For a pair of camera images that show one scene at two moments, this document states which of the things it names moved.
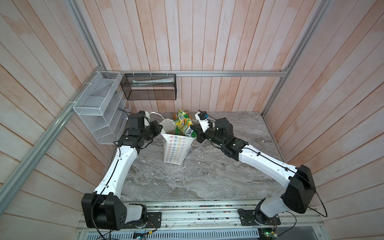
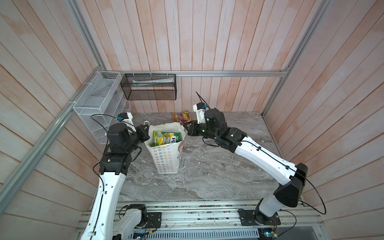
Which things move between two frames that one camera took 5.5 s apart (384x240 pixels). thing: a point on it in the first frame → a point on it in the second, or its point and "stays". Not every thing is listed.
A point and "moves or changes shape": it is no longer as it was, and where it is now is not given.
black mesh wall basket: x=149 y=86 stays
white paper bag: x=176 y=147 moves or changes shape
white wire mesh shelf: x=102 y=103 stays
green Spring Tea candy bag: x=183 y=123 → x=160 y=138
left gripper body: x=153 y=130 → x=141 y=135
